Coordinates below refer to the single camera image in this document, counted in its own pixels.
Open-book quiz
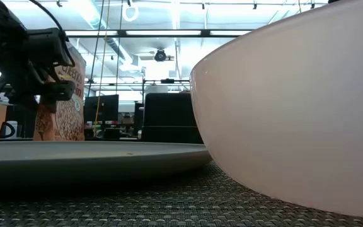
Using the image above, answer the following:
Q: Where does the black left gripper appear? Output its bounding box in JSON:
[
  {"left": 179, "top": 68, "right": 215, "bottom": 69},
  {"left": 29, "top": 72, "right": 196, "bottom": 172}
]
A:
[{"left": 0, "top": 34, "right": 76, "bottom": 107}]

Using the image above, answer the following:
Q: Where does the Cheerios Protein cereal box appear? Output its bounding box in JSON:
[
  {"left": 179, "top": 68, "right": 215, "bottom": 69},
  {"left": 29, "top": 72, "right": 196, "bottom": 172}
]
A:
[{"left": 32, "top": 42, "right": 87, "bottom": 142}]

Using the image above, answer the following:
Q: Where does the black computer monitor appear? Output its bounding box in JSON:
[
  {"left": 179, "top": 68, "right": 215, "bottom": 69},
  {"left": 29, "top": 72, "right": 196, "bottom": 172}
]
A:
[{"left": 84, "top": 94, "right": 120, "bottom": 124}]

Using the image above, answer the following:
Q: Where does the white mug black print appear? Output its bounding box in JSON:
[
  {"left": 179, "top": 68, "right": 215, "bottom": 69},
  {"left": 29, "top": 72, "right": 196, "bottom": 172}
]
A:
[{"left": 0, "top": 120, "right": 18, "bottom": 140}]

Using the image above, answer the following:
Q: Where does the grey round plate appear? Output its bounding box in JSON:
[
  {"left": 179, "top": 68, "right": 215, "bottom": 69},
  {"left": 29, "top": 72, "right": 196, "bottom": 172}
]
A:
[{"left": 0, "top": 140, "right": 213, "bottom": 187}]

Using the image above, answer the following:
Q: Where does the large black cabinet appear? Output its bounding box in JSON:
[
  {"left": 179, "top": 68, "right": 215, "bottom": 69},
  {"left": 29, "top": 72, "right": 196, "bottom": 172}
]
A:
[{"left": 141, "top": 92, "right": 204, "bottom": 144}]

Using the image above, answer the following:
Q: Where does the dark woven placemat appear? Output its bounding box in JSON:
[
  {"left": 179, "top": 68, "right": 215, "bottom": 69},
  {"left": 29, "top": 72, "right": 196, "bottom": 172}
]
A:
[{"left": 0, "top": 160, "right": 363, "bottom": 227}]

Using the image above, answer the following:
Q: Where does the large white bowl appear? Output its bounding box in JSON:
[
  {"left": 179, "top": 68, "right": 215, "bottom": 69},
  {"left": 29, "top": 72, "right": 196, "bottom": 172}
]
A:
[{"left": 189, "top": 0, "right": 363, "bottom": 221}]

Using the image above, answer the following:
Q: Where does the yellow hanging cable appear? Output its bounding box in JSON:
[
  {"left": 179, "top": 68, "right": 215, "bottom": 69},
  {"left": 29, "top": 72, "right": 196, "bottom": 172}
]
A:
[{"left": 93, "top": 0, "right": 111, "bottom": 133}]

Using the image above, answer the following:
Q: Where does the thin black hanging cable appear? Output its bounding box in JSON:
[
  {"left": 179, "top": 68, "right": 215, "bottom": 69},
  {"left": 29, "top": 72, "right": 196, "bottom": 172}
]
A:
[{"left": 115, "top": 0, "right": 124, "bottom": 95}]

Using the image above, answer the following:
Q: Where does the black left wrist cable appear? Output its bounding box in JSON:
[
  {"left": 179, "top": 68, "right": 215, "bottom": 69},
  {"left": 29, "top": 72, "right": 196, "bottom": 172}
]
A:
[{"left": 28, "top": 0, "right": 76, "bottom": 67}]

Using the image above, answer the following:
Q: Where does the black horizontal frame beam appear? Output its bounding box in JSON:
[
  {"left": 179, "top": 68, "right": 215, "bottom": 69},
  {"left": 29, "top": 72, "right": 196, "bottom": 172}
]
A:
[{"left": 64, "top": 29, "right": 255, "bottom": 39}]

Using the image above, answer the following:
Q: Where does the white hanging ring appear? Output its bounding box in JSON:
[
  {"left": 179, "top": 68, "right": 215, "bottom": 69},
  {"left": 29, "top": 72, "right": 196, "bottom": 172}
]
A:
[{"left": 122, "top": 3, "right": 139, "bottom": 23}]

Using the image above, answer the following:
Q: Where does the round black ceiling camera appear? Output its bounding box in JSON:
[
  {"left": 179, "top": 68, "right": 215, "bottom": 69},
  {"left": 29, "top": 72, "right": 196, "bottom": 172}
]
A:
[{"left": 154, "top": 48, "right": 167, "bottom": 62}]

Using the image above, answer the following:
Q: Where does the black metal rack frame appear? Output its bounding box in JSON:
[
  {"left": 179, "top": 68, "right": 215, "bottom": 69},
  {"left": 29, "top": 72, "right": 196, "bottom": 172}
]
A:
[{"left": 141, "top": 78, "right": 191, "bottom": 95}]

